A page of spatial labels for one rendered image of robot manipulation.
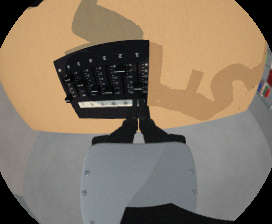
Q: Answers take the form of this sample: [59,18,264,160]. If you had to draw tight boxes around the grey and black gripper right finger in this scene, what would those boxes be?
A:
[139,97,186,144]

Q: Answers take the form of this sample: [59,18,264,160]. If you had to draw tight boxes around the black lighting desk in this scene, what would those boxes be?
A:
[53,40,149,119]

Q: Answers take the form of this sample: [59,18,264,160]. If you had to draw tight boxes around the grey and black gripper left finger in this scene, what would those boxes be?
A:
[92,98,138,145]

